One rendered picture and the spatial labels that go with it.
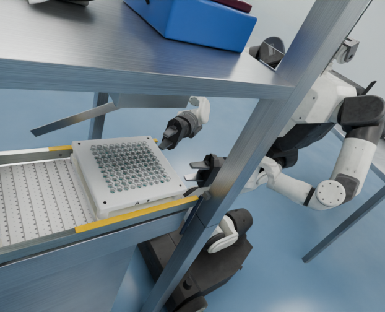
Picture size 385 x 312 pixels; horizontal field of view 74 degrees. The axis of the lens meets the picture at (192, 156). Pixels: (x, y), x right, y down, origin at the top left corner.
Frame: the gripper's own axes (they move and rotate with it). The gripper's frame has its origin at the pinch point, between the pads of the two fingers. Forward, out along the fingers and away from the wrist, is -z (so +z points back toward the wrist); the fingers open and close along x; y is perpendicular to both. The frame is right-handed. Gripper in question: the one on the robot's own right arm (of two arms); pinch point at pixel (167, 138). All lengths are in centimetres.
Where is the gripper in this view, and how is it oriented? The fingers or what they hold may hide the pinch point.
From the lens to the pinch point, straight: 88.2
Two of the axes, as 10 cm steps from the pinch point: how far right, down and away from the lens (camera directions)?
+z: 3.9, -4.4, 8.1
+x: -3.5, 7.4, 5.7
